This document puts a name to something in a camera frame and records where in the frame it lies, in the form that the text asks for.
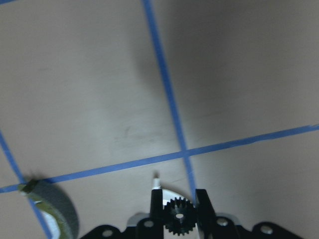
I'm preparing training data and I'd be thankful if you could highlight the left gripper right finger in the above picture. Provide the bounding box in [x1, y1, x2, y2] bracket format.
[195, 189, 218, 239]

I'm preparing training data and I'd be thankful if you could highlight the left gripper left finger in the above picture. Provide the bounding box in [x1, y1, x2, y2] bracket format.
[150, 189, 164, 239]

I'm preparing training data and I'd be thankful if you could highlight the dark green brake shoe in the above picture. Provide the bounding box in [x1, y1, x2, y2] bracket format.
[18, 179, 79, 239]

